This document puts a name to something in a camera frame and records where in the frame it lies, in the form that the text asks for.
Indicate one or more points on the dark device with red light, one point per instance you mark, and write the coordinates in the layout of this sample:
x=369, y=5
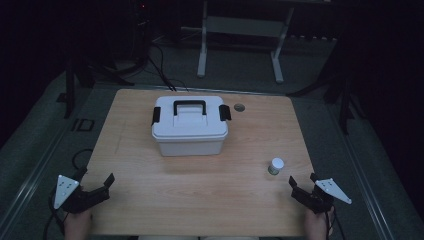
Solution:
x=142, y=6

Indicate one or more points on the person's right hand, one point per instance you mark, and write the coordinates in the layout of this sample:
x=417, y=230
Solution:
x=316, y=226

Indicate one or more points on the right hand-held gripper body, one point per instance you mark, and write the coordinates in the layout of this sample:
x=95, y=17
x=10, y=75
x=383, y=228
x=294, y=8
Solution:
x=316, y=200

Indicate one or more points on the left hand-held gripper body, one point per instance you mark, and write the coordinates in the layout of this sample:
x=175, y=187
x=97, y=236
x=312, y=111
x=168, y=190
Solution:
x=75, y=198

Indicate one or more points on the small white-capped bottle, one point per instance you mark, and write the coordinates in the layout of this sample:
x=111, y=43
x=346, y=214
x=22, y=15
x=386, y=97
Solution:
x=276, y=165

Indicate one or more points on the grey round table grommet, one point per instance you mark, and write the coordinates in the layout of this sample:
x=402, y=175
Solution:
x=239, y=107

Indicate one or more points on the white metal stand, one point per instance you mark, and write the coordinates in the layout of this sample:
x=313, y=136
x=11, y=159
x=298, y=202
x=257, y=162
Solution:
x=202, y=50

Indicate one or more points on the white plastic storage box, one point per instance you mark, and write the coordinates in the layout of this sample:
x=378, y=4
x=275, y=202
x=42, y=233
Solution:
x=190, y=148

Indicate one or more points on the metal floor rail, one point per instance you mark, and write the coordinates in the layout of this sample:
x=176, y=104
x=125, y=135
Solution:
x=33, y=181
x=366, y=190

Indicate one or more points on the black tripod stand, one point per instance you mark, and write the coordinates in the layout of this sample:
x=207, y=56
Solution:
x=70, y=90
x=345, y=100

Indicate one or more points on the person's left hand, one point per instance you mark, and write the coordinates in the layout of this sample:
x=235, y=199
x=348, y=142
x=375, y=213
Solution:
x=78, y=226

